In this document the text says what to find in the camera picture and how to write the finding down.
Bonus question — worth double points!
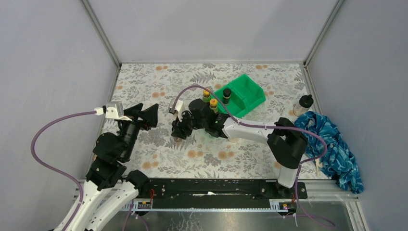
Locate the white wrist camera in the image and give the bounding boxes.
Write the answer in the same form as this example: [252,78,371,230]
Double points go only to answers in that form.
[94,101,132,121]
[168,99,185,121]

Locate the green cap chili sauce bottle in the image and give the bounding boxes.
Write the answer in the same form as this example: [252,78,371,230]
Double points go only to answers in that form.
[209,98,219,114]

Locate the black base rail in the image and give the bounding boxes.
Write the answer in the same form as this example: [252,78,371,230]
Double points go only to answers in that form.
[136,178,308,205]

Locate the yellow cap sauce bottle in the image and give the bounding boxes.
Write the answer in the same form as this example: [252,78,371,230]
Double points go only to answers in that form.
[202,90,212,103]

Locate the blue patterned cloth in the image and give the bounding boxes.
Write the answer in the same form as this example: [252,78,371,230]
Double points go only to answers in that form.
[294,111,364,194]

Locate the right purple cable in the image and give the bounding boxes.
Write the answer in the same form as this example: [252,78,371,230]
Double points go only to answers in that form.
[174,85,337,231]

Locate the right clear black lid jar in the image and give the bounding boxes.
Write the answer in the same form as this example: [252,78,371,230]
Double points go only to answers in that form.
[293,94,314,116]

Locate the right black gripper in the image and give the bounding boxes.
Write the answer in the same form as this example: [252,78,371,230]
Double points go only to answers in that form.
[171,108,207,140]

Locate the white slotted cable duct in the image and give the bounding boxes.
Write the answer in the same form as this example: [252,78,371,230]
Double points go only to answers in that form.
[131,198,291,212]

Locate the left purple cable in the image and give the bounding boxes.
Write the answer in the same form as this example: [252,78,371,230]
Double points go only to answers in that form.
[30,110,151,231]

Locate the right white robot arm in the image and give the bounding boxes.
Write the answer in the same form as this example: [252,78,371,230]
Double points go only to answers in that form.
[169,99,307,198]

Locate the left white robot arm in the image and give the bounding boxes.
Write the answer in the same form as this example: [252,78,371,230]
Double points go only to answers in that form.
[56,102,159,231]

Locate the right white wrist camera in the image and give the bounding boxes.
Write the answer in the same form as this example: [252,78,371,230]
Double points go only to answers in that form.
[168,99,185,121]

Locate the floral table mat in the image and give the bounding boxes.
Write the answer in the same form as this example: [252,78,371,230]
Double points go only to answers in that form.
[113,64,307,179]

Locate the large clear black lid jar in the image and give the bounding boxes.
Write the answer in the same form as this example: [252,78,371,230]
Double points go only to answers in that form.
[228,138,240,143]

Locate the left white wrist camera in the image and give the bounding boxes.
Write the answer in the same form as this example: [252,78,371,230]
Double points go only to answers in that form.
[94,101,132,121]

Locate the purple cable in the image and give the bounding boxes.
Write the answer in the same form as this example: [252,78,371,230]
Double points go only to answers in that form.
[30,110,151,231]
[174,85,337,231]

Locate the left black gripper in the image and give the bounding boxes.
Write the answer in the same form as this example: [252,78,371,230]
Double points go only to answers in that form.
[119,103,160,161]

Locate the small black cap spice jar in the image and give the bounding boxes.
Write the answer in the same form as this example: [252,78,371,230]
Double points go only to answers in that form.
[222,88,232,105]

